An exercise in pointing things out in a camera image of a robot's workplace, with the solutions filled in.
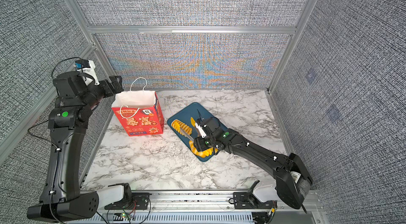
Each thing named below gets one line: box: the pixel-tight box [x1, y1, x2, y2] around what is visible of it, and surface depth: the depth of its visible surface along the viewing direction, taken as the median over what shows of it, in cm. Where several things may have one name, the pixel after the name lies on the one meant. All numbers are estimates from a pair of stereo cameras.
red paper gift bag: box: [111, 77, 165, 137], surface depth 87 cm
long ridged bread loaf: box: [171, 119, 193, 136], surface depth 97 cm
